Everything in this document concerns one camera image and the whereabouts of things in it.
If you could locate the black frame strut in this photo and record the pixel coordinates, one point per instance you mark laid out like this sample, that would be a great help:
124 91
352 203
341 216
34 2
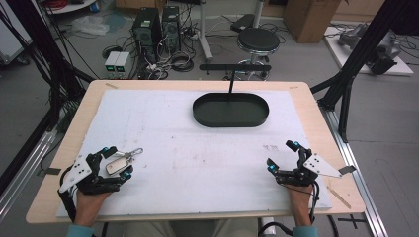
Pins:
362 52
36 49

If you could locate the thin wooden stick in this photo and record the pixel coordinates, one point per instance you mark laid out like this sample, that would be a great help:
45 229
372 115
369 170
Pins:
339 197

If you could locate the white power supply unit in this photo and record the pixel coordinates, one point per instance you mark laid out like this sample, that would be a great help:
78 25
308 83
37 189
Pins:
112 64
122 64

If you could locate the black tape strip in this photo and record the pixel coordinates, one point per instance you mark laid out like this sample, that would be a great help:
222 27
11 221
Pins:
52 171
347 170

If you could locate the person's left hand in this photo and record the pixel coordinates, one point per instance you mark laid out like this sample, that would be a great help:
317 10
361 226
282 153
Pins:
87 204

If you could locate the black and grey robot device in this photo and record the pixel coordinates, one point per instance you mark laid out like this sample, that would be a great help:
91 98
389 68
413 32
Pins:
383 54

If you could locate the white foam board mat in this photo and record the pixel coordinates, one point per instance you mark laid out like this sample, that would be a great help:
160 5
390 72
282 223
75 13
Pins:
197 158

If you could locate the cardboard box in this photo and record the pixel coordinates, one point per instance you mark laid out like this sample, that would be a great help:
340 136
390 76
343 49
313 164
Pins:
309 19

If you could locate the black round stool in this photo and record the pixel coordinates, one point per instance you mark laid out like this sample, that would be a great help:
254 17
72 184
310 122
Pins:
258 41

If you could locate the person's right hand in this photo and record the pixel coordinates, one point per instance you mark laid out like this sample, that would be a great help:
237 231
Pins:
300 199

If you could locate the black oval tray hanger stand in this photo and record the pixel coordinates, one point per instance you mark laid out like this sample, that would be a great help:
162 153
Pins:
230 113

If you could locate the black computer tower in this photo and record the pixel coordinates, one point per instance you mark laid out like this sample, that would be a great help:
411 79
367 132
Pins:
146 33
171 28

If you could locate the white round table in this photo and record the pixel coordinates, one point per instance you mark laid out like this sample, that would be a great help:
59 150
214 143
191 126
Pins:
67 6

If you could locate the grey desk leg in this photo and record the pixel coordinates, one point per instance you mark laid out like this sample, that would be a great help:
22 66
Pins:
204 33

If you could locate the clear plastic bag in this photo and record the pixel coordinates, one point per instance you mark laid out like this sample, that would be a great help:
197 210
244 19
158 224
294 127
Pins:
89 24

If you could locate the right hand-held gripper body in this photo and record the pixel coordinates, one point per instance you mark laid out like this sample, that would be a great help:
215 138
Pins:
321 166

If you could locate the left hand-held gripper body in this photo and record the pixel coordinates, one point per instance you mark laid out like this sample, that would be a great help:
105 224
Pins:
79 171

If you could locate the white floor board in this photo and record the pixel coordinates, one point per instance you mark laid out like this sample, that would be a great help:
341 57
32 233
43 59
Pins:
400 67

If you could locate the aluminium rail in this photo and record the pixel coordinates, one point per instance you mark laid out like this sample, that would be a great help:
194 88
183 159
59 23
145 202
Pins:
352 164
26 164

